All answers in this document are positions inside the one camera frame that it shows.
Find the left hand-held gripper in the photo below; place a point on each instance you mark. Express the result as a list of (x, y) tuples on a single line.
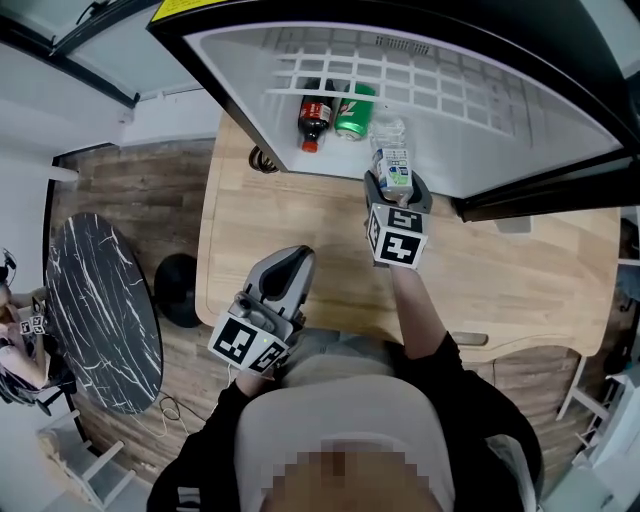
[(252, 330)]

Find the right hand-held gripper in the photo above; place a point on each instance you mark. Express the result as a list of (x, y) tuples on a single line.
[(397, 240)]

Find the clear drink bottle white label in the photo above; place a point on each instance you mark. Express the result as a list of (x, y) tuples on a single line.
[(393, 170)]

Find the black mini fridge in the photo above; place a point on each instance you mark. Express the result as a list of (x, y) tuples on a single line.
[(525, 60)]

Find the person's left forearm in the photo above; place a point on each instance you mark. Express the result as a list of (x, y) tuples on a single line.
[(252, 382)]

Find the person's right forearm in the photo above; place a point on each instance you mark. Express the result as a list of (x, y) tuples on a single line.
[(417, 310)]

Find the green soda can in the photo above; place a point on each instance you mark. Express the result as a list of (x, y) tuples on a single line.
[(354, 116)]

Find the dark cola bottle red cap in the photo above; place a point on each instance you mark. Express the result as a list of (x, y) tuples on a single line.
[(314, 116)]

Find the black round stool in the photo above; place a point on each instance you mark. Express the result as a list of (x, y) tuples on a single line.
[(175, 290)]

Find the person's torso white black clothing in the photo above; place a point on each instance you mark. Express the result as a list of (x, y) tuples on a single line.
[(350, 425)]

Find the black marble round table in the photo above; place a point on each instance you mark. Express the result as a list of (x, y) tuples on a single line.
[(100, 310)]

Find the black framed glass door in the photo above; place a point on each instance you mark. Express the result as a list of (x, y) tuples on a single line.
[(85, 55)]

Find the white metal rack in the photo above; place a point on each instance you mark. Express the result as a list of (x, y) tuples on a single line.
[(600, 420)]

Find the white shelf frame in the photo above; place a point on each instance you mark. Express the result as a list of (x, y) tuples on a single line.
[(85, 460)]

